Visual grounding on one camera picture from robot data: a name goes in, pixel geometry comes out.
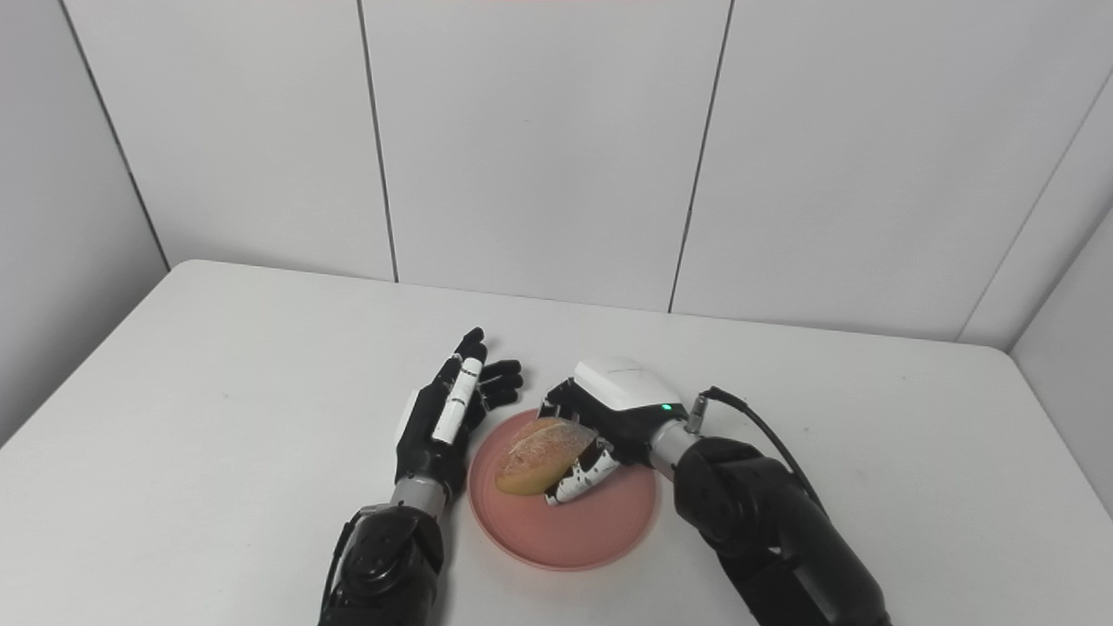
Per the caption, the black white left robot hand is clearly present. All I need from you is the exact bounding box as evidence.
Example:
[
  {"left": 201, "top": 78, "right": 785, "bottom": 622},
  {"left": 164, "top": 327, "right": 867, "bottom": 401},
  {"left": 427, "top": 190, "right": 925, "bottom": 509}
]
[{"left": 394, "top": 327, "right": 524, "bottom": 501}]

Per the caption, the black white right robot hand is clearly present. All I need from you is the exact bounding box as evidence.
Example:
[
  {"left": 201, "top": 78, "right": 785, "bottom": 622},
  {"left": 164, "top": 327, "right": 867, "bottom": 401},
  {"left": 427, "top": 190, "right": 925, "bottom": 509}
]
[{"left": 539, "top": 356, "right": 692, "bottom": 507}]

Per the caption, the golden bread roll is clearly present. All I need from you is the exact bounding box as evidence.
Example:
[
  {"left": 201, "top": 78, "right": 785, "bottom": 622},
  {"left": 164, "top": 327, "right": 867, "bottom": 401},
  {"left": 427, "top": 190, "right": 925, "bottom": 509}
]
[{"left": 495, "top": 417, "right": 598, "bottom": 497}]

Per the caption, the pink round plate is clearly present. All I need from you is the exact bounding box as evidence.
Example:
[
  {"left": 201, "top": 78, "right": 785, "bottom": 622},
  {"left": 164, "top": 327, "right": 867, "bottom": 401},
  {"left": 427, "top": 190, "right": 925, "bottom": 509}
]
[{"left": 467, "top": 409, "right": 659, "bottom": 572}]

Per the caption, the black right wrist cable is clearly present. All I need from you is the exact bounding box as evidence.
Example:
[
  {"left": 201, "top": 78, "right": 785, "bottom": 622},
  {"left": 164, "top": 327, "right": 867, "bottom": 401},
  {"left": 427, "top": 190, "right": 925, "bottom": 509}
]
[{"left": 691, "top": 386, "right": 827, "bottom": 514}]

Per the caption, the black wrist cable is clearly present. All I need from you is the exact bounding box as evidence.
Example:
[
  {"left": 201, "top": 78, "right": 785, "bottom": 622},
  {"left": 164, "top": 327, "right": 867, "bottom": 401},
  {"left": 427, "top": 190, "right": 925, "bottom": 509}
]
[
  {"left": 320, "top": 509, "right": 366, "bottom": 614},
  {"left": 691, "top": 386, "right": 827, "bottom": 514}
]

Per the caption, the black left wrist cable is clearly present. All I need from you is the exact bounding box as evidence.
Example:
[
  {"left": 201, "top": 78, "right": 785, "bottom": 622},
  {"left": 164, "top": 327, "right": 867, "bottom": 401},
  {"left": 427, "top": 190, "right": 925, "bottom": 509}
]
[{"left": 320, "top": 509, "right": 366, "bottom": 614}]

